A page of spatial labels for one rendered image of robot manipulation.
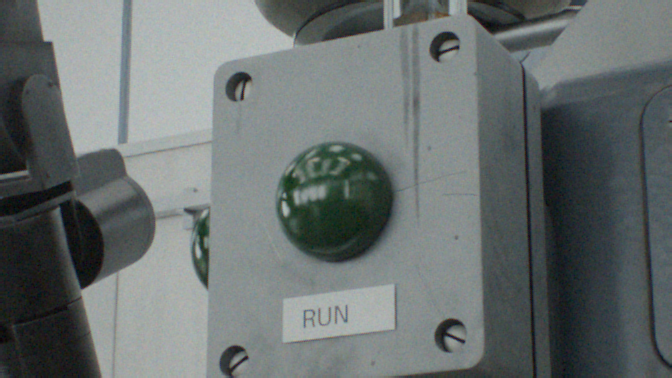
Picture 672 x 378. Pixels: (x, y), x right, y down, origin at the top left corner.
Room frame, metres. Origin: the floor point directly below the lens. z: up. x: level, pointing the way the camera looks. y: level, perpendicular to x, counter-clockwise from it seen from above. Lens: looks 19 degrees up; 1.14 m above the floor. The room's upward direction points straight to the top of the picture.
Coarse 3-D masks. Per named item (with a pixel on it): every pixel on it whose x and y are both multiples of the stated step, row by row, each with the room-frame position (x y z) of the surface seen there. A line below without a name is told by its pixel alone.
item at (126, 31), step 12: (132, 0) 6.67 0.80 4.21; (132, 12) 6.67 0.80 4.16; (120, 60) 6.66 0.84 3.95; (120, 72) 6.66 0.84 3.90; (120, 84) 6.66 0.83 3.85; (120, 96) 6.66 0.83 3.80; (120, 108) 6.66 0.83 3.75; (120, 120) 6.65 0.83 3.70; (120, 132) 6.65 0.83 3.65; (120, 144) 6.66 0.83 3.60
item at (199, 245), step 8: (208, 208) 0.46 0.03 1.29; (200, 216) 0.46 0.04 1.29; (208, 216) 0.46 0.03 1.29; (200, 224) 0.46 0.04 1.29; (208, 224) 0.46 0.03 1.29; (192, 232) 0.47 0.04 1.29; (200, 232) 0.46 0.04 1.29; (208, 232) 0.46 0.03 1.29; (192, 240) 0.46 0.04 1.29; (200, 240) 0.46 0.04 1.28; (208, 240) 0.46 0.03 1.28; (192, 248) 0.46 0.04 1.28; (200, 248) 0.46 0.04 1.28; (208, 248) 0.46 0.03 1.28; (192, 256) 0.47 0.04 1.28; (200, 256) 0.46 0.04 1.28; (208, 256) 0.46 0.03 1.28; (192, 264) 0.47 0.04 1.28; (200, 264) 0.46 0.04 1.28; (208, 264) 0.46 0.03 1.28; (200, 272) 0.47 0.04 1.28; (208, 272) 0.46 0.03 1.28; (200, 280) 0.47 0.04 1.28
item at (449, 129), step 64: (256, 64) 0.44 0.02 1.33; (320, 64) 0.44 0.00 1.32; (384, 64) 0.43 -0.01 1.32; (448, 64) 0.42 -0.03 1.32; (512, 64) 0.44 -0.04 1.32; (256, 128) 0.44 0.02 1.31; (320, 128) 0.44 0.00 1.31; (384, 128) 0.43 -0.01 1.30; (448, 128) 0.42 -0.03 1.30; (512, 128) 0.44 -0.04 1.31; (256, 192) 0.44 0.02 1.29; (448, 192) 0.42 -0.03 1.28; (512, 192) 0.44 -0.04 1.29; (256, 256) 0.44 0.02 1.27; (384, 256) 0.43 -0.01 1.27; (448, 256) 0.42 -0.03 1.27; (512, 256) 0.43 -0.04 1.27; (256, 320) 0.44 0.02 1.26; (448, 320) 0.42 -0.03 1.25; (512, 320) 0.43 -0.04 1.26
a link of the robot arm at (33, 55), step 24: (0, 0) 0.84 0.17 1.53; (24, 0) 0.86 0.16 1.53; (0, 24) 0.84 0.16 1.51; (24, 24) 0.86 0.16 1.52; (0, 48) 0.84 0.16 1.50; (24, 48) 0.86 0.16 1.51; (48, 48) 0.88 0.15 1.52; (0, 72) 0.84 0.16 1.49; (24, 72) 0.86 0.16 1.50; (48, 72) 0.88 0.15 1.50; (0, 96) 0.84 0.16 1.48; (0, 120) 0.85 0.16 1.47; (0, 144) 0.85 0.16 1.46; (0, 168) 0.87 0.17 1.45; (24, 168) 0.87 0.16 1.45
